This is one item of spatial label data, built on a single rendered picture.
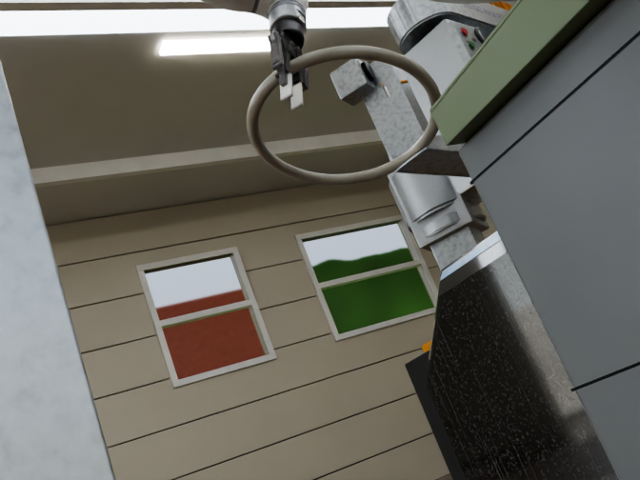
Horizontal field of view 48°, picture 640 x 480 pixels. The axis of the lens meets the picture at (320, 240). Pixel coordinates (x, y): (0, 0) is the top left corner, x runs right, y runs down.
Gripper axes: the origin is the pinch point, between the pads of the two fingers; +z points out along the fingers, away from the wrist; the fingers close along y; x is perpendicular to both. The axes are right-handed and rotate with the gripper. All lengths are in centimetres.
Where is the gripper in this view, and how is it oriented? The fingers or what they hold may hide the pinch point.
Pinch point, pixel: (291, 92)
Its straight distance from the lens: 162.9
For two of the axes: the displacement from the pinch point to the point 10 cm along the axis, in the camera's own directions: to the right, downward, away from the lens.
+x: -8.1, 3.7, 4.6
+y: 5.9, 4.2, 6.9
